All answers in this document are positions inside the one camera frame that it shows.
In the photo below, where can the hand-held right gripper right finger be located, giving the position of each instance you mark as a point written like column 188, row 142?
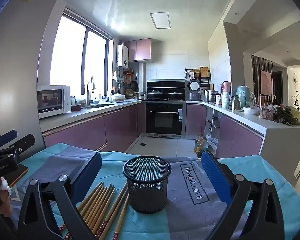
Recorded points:
column 212, row 175

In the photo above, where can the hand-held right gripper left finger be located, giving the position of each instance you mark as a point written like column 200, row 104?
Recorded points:
column 90, row 170

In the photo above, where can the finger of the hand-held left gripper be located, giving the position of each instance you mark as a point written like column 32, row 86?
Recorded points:
column 26, row 141
column 7, row 135

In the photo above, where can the bunch of wooden chopsticks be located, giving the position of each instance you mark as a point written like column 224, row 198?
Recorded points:
column 97, row 205

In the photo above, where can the black mesh holder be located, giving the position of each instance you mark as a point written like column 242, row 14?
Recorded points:
column 147, row 192

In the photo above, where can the person's left hand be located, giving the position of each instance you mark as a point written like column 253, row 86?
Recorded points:
column 5, row 203

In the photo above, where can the white plastic bag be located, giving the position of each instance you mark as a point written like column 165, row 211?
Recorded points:
column 213, row 141

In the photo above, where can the yellow oil bottle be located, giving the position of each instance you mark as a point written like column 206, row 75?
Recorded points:
column 199, row 143

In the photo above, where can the white microwave oven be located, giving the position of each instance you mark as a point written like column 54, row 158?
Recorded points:
column 52, row 102

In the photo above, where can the pink kitchen base cabinets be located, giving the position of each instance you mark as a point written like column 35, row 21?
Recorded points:
column 120, row 130

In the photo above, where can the teal grey printed tablecloth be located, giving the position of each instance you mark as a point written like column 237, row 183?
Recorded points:
column 190, row 220

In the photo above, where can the grey refrigerator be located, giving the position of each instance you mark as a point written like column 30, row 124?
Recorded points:
column 20, row 80

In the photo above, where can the dark red bowl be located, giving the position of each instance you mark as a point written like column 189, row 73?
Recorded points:
column 76, row 107

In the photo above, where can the black built-in oven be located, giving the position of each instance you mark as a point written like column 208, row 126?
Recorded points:
column 163, row 120

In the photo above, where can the white bowl in bag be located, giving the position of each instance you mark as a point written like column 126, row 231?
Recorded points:
column 251, row 110

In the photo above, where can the steel flask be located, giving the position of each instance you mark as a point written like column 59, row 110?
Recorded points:
column 236, row 103

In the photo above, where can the steel sink faucet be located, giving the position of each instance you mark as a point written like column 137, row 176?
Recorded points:
column 88, row 92

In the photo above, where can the white casserole dish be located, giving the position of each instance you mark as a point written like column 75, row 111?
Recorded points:
column 118, row 97

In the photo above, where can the steel steamer pot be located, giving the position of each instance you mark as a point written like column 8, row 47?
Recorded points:
column 212, row 96

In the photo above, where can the clear food jar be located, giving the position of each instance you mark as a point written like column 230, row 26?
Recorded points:
column 266, row 113

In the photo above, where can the stacked woven bowls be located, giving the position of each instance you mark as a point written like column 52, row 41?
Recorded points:
column 130, row 94

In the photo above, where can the teal kitchen appliance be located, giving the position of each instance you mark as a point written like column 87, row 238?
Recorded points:
column 245, row 95

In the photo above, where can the grey rice cooker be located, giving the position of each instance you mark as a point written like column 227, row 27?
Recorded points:
column 195, row 90

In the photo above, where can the black lidded pot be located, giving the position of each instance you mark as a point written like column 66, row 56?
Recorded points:
column 175, row 95

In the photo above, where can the pink kettle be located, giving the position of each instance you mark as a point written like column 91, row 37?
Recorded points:
column 226, row 87

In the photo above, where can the small steel kettle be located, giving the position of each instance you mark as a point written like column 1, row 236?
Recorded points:
column 143, row 96

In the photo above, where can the green leafy vegetables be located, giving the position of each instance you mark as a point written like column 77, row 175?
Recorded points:
column 287, row 116

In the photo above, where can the hanging black pan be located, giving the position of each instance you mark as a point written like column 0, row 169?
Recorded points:
column 134, row 85

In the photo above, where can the kitchen window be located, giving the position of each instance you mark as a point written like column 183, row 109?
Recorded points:
column 67, row 55

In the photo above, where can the black lidded wok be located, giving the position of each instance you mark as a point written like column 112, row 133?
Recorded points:
column 156, row 95

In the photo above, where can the wooden cutting board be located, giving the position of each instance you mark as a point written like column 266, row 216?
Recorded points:
column 204, row 72

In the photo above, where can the black range hood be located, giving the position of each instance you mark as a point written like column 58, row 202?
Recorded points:
column 165, row 83

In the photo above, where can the pink framed picture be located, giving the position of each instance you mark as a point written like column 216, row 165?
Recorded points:
column 266, row 81

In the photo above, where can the white water heater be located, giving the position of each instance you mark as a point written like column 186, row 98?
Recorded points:
column 122, row 55

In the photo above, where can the ceiling light panel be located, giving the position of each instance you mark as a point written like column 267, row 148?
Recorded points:
column 160, row 20

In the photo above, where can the pink wall cabinet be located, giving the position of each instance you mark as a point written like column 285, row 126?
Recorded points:
column 140, row 50

